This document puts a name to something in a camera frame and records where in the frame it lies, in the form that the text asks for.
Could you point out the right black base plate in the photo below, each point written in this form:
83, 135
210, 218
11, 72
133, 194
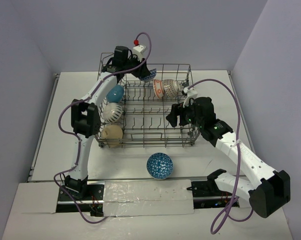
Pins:
206, 195

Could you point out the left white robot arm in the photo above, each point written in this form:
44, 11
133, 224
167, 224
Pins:
85, 116

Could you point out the orange floral bowl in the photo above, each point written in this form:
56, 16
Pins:
158, 88

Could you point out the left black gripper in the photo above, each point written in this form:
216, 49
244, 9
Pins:
138, 69

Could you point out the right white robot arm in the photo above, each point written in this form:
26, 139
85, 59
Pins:
265, 188

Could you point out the yellow bowl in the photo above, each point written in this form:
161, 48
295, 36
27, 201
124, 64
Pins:
111, 134

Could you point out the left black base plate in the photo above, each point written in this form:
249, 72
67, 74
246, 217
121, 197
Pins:
90, 202

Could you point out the red patterned bowl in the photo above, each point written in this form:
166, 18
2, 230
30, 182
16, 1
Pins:
149, 77

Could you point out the grey patterned bowl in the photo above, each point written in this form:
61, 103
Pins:
171, 87

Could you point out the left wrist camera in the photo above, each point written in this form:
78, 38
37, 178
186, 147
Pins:
138, 50

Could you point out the plain blue bowl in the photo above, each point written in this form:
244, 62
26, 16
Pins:
116, 94

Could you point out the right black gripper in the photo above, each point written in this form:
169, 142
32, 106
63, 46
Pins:
178, 109

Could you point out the blue patterned bowl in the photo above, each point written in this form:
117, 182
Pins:
160, 166

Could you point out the grey wire dish rack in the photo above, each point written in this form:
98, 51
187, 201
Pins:
143, 120

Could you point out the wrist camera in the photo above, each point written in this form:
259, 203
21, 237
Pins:
189, 93
138, 50

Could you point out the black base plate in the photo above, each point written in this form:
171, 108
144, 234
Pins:
206, 195
90, 202

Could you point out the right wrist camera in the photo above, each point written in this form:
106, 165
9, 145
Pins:
189, 93

